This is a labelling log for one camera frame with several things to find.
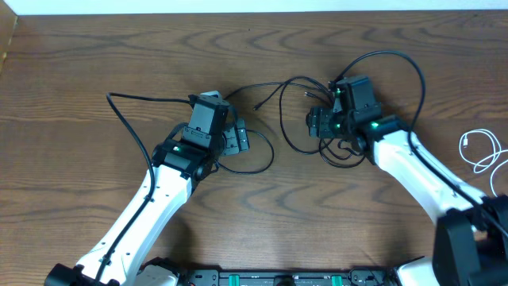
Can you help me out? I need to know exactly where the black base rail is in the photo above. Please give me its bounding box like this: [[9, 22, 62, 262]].
[[134, 257, 433, 286]]

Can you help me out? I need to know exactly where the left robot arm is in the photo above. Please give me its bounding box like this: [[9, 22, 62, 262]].
[[44, 91, 248, 285]]

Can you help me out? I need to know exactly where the left camera cable black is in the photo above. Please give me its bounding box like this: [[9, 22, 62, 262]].
[[93, 91, 195, 285]]

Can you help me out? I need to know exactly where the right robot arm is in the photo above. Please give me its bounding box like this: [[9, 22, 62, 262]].
[[306, 75, 507, 286]]

